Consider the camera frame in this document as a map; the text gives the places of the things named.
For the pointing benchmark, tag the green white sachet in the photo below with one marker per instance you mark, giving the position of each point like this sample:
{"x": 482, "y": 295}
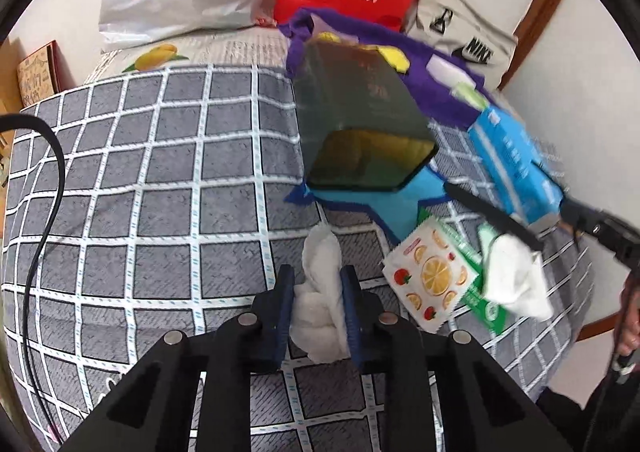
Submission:
{"x": 490, "y": 313}

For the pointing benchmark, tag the patterned gift box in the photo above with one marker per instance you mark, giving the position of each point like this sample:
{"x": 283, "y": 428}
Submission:
{"x": 37, "y": 75}

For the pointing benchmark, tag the yellow black pouch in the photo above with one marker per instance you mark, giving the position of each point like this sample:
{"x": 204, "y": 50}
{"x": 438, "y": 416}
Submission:
{"x": 394, "y": 56}

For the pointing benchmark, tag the white Nike pouch bag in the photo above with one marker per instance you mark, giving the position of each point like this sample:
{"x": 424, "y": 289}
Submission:
{"x": 456, "y": 28}

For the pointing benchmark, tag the white mesh drawstring bag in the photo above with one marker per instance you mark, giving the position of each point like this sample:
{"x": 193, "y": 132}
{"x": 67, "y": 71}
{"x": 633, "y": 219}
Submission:
{"x": 512, "y": 275}

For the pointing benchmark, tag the grey checked bed sheet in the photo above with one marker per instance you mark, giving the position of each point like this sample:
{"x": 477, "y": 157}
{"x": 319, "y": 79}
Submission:
{"x": 173, "y": 218}

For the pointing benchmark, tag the person right hand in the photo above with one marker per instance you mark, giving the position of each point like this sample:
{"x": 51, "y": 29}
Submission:
{"x": 627, "y": 327}

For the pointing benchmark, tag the dark green tea box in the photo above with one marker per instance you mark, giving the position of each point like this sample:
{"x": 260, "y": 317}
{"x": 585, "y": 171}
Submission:
{"x": 359, "y": 127}

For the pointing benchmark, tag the green wet wipes pack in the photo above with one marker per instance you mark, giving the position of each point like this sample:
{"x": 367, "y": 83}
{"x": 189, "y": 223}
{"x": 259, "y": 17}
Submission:
{"x": 468, "y": 94}

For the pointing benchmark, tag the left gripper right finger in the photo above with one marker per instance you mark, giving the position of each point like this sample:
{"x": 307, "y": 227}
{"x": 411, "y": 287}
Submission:
{"x": 353, "y": 306}

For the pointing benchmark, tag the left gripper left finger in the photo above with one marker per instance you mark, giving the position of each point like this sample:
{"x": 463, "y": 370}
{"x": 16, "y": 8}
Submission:
{"x": 283, "y": 294}

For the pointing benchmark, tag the newspaper with mango print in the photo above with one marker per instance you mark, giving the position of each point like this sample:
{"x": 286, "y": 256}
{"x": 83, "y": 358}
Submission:
{"x": 256, "y": 45}

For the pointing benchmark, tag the wooden door frame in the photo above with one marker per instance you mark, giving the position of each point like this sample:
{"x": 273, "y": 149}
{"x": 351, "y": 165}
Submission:
{"x": 528, "y": 32}

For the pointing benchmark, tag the purple fleece cloth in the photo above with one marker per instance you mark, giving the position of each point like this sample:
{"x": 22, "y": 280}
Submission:
{"x": 432, "y": 98}

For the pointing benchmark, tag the blue tissue pack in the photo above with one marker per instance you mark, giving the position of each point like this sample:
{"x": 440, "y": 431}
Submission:
{"x": 515, "y": 165}

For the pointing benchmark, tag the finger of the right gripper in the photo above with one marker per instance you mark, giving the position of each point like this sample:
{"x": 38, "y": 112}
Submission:
{"x": 496, "y": 217}

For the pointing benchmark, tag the orange fruit print sachet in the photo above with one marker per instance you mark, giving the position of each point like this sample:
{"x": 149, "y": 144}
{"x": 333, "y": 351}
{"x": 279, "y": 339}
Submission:
{"x": 429, "y": 274}

